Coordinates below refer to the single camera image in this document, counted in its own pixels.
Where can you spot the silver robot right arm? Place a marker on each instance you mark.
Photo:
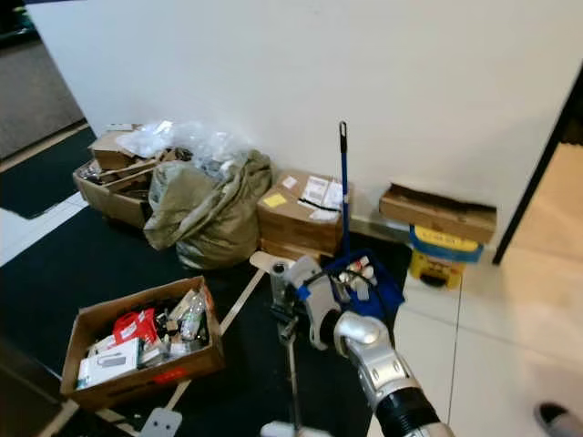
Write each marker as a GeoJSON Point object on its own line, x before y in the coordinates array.
{"type": "Point", "coordinates": [387, 373]}

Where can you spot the long silver mat seam strip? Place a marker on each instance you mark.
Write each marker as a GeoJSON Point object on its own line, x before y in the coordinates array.
{"type": "Point", "coordinates": [241, 305]}

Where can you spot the white slipper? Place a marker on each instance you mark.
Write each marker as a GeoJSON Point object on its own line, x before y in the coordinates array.
{"type": "Point", "coordinates": [264, 262]}

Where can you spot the red and white wrapper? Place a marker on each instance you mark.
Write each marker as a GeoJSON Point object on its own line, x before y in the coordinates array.
{"type": "Point", "coordinates": [352, 268]}

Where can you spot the sealed cardboard box with labels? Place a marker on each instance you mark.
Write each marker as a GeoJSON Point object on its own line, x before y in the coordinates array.
{"type": "Point", "coordinates": [287, 232]}

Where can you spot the clear plastic bottle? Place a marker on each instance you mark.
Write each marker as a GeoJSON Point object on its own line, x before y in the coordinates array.
{"type": "Point", "coordinates": [193, 317]}

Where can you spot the yellow sticky note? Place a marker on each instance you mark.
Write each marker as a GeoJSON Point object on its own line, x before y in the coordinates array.
{"type": "Point", "coordinates": [274, 200]}

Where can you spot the green woven sack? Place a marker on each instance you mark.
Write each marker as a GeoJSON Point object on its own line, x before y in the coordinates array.
{"type": "Point", "coordinates": [205, 218]}

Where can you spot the white shipping label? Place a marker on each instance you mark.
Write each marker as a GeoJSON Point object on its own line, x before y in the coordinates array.
{"type": "Point", "coordinates": [319, 193]}

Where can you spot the red packet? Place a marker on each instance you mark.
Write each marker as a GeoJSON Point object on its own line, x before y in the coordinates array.
{"type": "Point", "coordinates": [135, 326]}

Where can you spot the open cardboard box with goods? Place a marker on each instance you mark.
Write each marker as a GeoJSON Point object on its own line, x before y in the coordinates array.
{"type": "Point", "coordinates": [146, 387]}

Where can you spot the yellow container with blue label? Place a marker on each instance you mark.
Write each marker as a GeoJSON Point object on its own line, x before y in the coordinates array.
{"type": "Point", "coordinates": [444, 257]}

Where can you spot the flat torn cardboard box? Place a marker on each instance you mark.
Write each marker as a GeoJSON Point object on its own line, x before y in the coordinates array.
{"type": "Point", "coordinates": [437, 217]}

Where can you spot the white product box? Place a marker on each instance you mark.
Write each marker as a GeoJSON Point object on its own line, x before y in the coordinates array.
{"type": "Point", "coordinates": [107, 364]}

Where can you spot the clear plastic bag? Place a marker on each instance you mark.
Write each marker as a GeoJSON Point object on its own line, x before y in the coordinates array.
{"type": "Point", "coordinates": [173, 141]}

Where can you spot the cardboard box with brown scraps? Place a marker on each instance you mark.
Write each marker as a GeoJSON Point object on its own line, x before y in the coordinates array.
{"type": "Point", "coordinates": [109, 200]}

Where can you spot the short silver mat seam strip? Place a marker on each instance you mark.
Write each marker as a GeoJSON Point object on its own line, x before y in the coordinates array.
{"type": "Point", "coordinates": [57, 419]}

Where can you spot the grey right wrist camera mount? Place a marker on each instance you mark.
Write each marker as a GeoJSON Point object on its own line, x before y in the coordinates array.
{"type": "Point", "coordinates": [308, 282]}

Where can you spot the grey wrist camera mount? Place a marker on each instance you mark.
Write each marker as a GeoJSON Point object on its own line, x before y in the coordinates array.
{"type": "Point", "coordinates": [308, 282]}
{"type": "Point", "coordinates": [161, 423]}

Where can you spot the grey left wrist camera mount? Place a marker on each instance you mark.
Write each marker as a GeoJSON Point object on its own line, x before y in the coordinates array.
{"type": "Point", "coordinates": [161, 423]}

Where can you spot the black door frame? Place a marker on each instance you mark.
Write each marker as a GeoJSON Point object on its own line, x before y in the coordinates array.
{"type": "Point", "coordinates": [533, 191]}

